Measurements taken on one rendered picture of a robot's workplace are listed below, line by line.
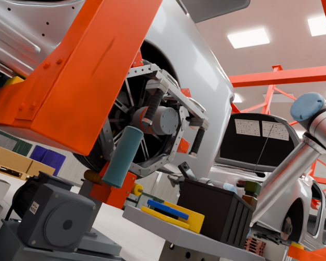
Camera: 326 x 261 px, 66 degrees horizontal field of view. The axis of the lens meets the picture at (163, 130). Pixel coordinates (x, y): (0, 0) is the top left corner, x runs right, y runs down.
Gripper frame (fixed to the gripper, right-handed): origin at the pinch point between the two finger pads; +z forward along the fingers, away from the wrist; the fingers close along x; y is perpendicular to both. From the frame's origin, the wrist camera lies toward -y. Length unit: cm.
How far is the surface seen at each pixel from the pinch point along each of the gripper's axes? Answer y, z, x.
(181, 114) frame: -25.9, 7.0, 25.1
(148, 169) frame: -5.1, 7.0, -7.3
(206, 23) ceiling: -155, 426, 680
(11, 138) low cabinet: 43, 543, 50
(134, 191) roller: 2.4, 8.4, -17.7
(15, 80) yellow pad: -60, 22, -50
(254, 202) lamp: -8, -54, -15
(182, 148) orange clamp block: -5.9, 7.0, 21.0
